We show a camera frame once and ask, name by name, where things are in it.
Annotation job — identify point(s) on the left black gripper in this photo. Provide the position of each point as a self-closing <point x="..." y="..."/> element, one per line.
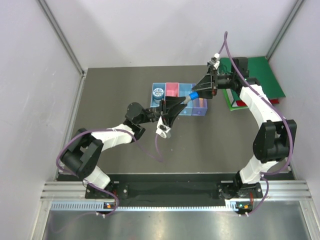
<point x="173" y="109"/>

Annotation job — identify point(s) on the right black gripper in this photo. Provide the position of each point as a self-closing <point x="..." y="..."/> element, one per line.
<point x="205" y="87"/>

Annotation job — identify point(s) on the orange highlighter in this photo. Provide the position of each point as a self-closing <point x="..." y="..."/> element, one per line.
<point x="201" y="102"/>

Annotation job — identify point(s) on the grey blue glue stick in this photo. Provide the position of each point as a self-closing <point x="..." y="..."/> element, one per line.
<point x="192" y="96"/>

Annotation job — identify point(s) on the pink drawer box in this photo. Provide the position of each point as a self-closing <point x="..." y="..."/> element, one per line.
<point x="172" y="89"/>

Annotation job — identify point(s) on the purple drawer box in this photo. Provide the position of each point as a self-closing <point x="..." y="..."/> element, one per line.
<point x="199" y="111"/>

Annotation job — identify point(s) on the blue slime jar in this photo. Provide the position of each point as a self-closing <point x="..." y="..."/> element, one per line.
<point x="158" y="94"/>

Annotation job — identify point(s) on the light green folder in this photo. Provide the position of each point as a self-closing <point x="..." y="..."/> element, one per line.
<point x="232" y="101"/>

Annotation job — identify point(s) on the dark green binder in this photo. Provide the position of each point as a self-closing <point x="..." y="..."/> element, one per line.
<point x="259" y="68"/>

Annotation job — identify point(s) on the red folder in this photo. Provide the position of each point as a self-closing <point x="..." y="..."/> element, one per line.
<point x="273" y="101"/>

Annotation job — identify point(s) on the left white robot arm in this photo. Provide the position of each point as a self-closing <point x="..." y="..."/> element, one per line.
<point x="81" y="155"/>

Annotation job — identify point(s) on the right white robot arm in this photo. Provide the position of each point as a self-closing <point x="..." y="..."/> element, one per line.
<point x="274" y="140"/>

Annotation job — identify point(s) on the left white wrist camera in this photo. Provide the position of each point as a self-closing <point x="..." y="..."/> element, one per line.
<point x="163" y="130"/>

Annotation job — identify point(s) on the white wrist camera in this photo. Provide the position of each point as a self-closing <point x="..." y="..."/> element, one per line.
<point x="214" y="62"/>
<point x="163" y="130"/>

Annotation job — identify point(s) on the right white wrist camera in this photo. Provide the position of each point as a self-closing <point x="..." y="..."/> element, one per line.
<point x="214" y="62"/>

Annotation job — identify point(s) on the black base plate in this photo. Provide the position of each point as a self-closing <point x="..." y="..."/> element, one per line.
<point x="126" y="190"/>

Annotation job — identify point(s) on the aluminium front rail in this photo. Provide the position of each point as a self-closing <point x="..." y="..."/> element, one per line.
<point x="279" y="190"/>

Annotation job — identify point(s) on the grey slotted cable duct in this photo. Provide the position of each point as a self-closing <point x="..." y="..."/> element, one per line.
<point x="229" y="206"/>

